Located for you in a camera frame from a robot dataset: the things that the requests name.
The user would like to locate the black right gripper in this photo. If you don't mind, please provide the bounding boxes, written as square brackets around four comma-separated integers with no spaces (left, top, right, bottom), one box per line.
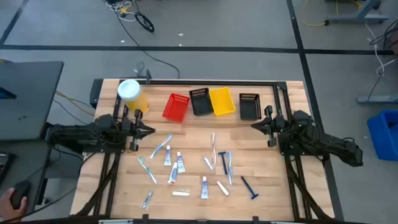
[250,105,285,148]

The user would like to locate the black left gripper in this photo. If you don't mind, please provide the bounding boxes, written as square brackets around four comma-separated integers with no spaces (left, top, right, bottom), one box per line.
[123,108,157,152]

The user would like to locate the blue toothbrush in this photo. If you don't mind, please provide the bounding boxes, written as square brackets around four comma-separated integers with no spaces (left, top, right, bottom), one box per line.
[226,151,233,186]
[149,134,173,160]

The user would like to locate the small white blue toothpaste tube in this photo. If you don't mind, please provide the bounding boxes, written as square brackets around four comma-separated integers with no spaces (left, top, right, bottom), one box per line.
[200,175,210,200]
[164,144,172,167]
[176,151,187,174]

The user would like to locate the green toothbrush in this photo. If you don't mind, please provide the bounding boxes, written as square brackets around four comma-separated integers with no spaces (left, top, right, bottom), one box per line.
[137,156,158,185]

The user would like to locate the toothpaste tube with red end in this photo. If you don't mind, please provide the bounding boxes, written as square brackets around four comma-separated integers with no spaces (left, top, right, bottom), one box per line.
[167,161,178,185]

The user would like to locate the dark blue disposable razor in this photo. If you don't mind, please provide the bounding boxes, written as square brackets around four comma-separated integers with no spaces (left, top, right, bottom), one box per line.
[218,151,228,175]

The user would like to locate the red toothbrush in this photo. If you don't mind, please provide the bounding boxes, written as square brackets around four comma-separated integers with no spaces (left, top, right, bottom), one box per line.
[210,133,217,169]

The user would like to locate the small clear packet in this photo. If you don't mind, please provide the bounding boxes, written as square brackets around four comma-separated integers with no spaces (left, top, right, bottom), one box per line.
[140,190,154,210]

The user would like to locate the black plastic basket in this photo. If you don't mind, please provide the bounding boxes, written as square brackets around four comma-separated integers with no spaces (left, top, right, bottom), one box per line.
[188,87,215,117]
[239,93,262,121]

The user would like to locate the red plastic basket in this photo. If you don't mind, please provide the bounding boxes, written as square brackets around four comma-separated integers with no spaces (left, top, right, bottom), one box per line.
[162,92,191,123]

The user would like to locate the yellow wipes canister white lid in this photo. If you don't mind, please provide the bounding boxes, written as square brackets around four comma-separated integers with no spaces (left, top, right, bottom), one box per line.
[117,78,150,115]

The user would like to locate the yellow plastic basket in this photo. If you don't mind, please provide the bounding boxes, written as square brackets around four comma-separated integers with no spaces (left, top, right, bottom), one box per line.
[208,86,236,117]

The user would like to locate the black desk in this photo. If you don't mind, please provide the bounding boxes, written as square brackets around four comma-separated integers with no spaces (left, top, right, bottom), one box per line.
[0,61,65,141]

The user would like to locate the grey table foot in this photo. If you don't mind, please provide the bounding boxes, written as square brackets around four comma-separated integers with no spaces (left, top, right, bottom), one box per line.
[356,93,398,104]

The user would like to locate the dark grey desk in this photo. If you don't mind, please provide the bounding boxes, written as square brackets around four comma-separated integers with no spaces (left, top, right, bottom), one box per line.
[0,138,53,218]

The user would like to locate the blue plastic bin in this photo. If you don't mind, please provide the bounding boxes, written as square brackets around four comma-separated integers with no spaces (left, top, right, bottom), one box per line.
[367,109,398,162]

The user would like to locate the black computer mouse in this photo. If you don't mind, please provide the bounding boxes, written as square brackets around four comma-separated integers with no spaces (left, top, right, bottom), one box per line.
[9,180,32,210]

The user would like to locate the grey table base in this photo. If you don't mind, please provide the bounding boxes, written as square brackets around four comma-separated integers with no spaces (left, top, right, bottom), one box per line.
[323,0,389,26]

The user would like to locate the black keyboard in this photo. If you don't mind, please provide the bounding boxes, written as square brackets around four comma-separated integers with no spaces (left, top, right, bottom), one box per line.
[0,152,15,185]

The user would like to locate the person's hand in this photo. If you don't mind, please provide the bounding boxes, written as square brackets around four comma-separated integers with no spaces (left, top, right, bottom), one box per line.
[0,188,29,222]

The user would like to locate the black camera clamp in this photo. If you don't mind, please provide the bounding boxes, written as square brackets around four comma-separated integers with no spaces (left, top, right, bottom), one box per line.
[134,60,153,85]

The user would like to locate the black metal table frame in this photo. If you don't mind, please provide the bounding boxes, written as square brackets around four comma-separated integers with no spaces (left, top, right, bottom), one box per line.
[70,77,336,224]

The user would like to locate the long black floor cable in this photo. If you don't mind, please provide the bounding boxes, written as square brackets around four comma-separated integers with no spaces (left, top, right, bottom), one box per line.
[107,1,181,79]

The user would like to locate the yellow cables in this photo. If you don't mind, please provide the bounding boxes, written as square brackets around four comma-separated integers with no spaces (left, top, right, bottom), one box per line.
[54,90,96,118]

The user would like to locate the coiled black cable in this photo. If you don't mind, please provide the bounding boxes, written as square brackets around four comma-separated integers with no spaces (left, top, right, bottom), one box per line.
[134,11,155,34]

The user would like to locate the yellow floor cable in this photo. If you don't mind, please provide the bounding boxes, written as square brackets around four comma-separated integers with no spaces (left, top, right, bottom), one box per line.
[302,0,363,27]

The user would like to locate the white cable bundle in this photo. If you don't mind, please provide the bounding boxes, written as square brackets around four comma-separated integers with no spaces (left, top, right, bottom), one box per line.
[104,0,137,22]

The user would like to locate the white floor cable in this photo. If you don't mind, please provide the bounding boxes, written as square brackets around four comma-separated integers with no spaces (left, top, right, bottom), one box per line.
[364,23,396,77]

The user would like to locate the black cable tangle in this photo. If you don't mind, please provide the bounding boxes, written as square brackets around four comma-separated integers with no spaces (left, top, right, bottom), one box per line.
[366,18,398,102]

